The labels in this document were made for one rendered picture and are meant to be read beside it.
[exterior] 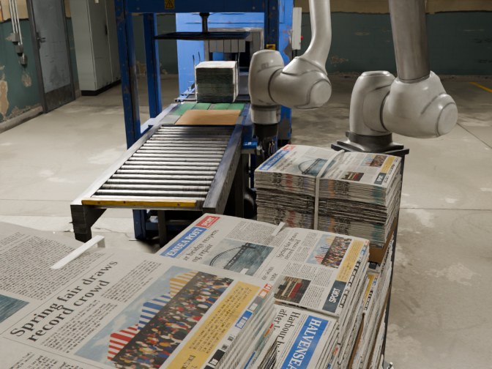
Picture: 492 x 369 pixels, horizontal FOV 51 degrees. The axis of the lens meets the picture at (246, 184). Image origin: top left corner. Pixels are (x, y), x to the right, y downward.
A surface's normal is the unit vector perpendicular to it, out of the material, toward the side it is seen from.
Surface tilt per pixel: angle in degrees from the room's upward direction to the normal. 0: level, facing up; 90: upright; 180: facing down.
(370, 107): 87
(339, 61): 90
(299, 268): 1
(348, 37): 90
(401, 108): 105
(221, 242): 1
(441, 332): 0
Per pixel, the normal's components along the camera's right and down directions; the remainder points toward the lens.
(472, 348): 0.00, -0.94
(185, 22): -0.07, 0.33
